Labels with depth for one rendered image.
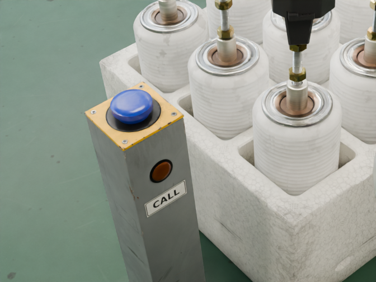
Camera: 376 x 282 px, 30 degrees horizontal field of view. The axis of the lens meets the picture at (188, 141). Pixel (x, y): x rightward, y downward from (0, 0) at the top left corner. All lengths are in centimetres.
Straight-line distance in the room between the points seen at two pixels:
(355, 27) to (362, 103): 17
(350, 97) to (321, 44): 9
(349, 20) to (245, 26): 14
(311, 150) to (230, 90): 12
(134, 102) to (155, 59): 24
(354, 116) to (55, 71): 63
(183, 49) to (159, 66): 4
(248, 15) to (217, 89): 17
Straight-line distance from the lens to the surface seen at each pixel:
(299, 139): 73
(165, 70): 90
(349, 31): 96
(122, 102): 66
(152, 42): 88
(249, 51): 83
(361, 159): 81
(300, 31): 69
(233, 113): 83
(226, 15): 80
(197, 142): 83
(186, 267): 81
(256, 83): 81
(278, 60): 89
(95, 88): 123
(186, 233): 77
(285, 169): 77
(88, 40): 135
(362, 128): 84
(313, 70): 89
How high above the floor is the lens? 75
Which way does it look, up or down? 43 degrees down
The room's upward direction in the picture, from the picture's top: 8 degrees counter-clockwise
